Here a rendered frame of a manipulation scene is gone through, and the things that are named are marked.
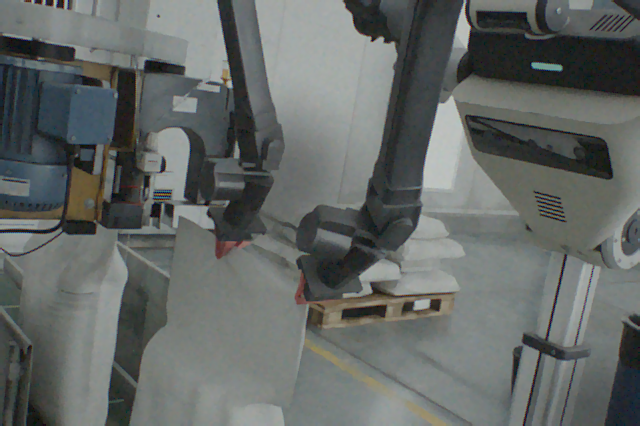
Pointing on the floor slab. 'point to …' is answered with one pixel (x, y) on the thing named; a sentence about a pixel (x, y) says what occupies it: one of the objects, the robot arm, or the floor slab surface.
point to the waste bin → (626, 376)
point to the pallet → (329, 311)
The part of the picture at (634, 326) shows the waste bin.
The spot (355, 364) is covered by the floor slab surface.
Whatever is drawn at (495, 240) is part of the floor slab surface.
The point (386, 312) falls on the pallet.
